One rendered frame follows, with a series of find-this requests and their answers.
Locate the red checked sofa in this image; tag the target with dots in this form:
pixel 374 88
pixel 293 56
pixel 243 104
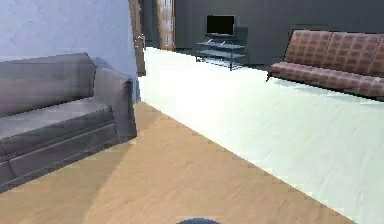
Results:
pixel 333 63

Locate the brown wooden room door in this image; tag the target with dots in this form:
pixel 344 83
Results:
pixel 166 23
pixel 137 36

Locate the grey sofa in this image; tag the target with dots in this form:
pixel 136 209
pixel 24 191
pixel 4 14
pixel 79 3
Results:
pixel 50 120

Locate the glass television stand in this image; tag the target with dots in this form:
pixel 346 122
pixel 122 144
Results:
pixel 220 53

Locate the black television set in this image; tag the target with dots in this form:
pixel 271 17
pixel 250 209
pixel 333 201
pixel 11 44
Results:
pixel 220 25

